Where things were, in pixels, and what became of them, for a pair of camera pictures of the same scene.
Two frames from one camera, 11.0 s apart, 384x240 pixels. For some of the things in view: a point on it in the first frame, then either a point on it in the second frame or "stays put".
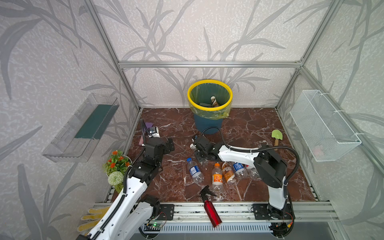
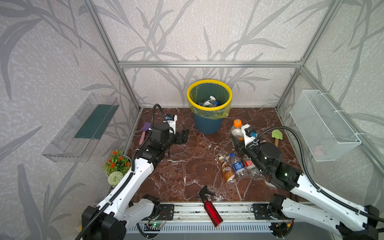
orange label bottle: [217, 185] -> [237, 130]
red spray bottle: [209, 209] stays put
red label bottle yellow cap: [252, 172] stays put
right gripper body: [201, 150] -> [240, 144]
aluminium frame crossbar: [210, 64] stays put
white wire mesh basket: [326, 134] stays put
